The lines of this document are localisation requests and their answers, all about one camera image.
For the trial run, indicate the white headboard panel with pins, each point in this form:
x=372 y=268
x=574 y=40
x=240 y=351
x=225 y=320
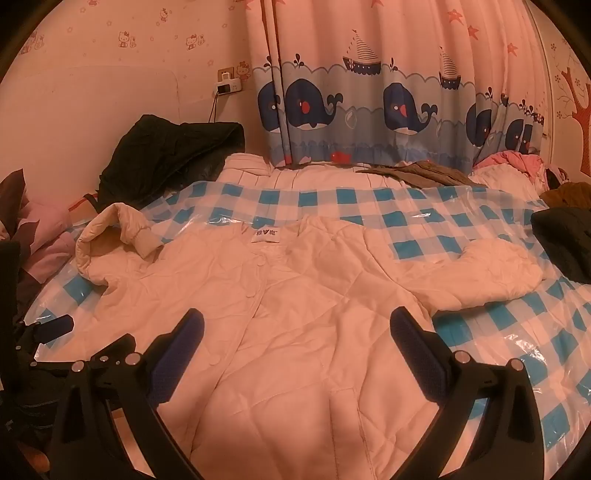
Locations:
x=69 y=115

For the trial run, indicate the pink clothes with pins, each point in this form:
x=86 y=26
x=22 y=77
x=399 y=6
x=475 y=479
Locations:
x=512 y=159

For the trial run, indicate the wall socket with charger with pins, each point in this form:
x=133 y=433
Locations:
x=228 y=85

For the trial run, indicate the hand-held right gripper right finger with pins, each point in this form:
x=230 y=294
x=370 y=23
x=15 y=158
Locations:
x=415 y=355

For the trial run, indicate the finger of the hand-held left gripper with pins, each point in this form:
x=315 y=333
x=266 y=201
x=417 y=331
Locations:
x=57 y=325
x=111 y=347

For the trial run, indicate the black jacket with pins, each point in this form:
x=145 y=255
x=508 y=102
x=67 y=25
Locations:
x=152 y=152

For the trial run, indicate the dark cloth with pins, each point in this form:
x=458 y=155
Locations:
x=565 y=240

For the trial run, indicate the whale print curtain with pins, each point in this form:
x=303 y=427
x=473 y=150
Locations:
x=369 y=46

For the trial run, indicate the white quilted jacket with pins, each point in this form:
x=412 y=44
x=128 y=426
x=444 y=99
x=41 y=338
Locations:
x=300 y=300

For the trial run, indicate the blue white checkered plastic sheet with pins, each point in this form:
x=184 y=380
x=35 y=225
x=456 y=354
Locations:
x=415 y=207

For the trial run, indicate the olive brown garment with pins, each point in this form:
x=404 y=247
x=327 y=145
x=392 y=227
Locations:
x=429 y=173

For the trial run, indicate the brown tree wall sticker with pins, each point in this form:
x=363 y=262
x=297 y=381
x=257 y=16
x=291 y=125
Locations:
x=577 y=87

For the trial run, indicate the pink and brown quilt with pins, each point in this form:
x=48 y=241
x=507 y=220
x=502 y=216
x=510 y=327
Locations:
x=41 y=230

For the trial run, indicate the brown cloth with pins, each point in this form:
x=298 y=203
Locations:
x=568 y=191

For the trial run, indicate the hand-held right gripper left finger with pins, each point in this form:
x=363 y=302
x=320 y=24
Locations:
x=178 y=355

